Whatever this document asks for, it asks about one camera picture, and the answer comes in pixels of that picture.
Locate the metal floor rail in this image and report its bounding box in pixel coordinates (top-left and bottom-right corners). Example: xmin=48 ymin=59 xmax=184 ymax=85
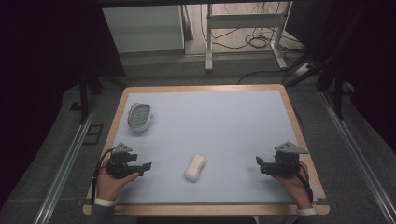
xmin=32 ymin=101 xmax=99 ymax=224
xmin=319 ymin=91 xmax=396 ymax=224

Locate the white cabinet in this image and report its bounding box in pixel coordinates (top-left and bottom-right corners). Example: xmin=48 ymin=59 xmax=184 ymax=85
xmin=102 ymin=4 xmax=186 ymax=54

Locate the dark curtain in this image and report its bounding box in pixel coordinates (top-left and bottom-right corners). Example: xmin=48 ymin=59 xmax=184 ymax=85
xmin=284 ymin=0 xmax=396 ymax=154
xmin=0 ymin=0 xmax=126 ymax=208

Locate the person's left hand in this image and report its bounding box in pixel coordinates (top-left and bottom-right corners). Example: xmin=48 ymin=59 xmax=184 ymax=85
xmin=95 ymin=158 xmax=140 ymax=202

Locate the black tripod stand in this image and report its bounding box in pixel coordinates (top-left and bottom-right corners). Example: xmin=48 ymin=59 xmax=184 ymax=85
xmin=77 ymin=66 xmax=129 ymax=125
xmin=284 ymin=27 xmax=358 ymax=122

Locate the tangle of black floor cables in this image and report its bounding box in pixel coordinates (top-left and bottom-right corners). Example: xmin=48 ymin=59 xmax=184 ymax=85
xmin=199 ymin=2 xmax=307 ymax=86

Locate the pale blue table mat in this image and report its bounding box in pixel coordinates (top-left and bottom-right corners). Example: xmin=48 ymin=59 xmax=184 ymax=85
xmin=111 ymin=89 xmax=319 ymax=204

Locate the black floor frame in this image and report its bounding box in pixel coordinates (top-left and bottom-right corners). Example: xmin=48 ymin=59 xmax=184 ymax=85
xmin=82 ymin=123 xmax=105 ymax=146

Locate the person's right hand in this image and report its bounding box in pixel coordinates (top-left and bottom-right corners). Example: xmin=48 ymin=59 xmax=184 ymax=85
xmin=273 ymin=161 xmax=314 ymax=210

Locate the white metal stand frame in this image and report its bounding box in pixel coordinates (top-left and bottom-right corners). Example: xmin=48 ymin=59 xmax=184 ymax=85
xmin=205 ymin=2 xmax=294 ymax=73

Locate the white power strip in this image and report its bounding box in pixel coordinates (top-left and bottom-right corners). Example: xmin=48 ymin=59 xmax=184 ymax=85
xmin=293 ymin=63 xmax=313 ymax=77

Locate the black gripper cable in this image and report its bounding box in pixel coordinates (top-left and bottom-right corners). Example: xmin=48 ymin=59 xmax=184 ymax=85
xmin=91 ymin=147 xmax=116 ymax=209
xmin=293 ymin=161 xmax=315 ymax=203

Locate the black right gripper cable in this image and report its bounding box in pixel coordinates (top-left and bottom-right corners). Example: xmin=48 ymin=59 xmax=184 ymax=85
xmin=293 ymin=161 xmax=315 ymax=203

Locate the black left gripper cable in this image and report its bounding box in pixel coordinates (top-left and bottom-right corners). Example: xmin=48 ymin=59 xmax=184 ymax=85
xmin=91 ymin=147 xmax=116 ymax=209

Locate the cream soap bar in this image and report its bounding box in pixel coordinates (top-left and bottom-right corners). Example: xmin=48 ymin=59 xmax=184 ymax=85
xmin=183 ymin=153 xmax=207 ymax=183

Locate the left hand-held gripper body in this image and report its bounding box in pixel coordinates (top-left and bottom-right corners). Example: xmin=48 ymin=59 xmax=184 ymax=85
xmin=106 ymin=142 xmax=145 ymax=180

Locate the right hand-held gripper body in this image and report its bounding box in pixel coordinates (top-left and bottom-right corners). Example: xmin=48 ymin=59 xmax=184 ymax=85
xmin=264 ymin=141 xmax=309 ymax=179

